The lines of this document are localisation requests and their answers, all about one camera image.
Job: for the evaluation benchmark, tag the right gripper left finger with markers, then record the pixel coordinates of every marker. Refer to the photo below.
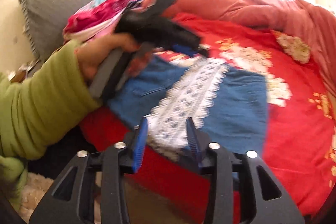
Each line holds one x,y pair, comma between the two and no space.
70,199

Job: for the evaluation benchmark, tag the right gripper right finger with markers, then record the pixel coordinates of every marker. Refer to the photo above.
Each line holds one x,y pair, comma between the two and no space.
242,180

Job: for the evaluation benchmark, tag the blue denim lace-trimmed pants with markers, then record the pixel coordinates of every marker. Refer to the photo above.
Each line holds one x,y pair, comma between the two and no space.
227,103

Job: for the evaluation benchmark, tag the left green sleeve forearm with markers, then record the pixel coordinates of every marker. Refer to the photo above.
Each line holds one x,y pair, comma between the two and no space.
37,113

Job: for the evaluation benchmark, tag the left hand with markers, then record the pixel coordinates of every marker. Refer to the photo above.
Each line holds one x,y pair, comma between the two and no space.
91,54

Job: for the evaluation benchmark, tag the pink magenta clothes pile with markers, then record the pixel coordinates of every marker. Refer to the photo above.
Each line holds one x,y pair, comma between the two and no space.
95,19

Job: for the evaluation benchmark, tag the red floral blanket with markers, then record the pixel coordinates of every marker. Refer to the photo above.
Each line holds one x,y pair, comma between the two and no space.
298,135

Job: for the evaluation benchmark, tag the salmon pink duvet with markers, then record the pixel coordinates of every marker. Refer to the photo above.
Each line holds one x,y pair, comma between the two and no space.
313,24

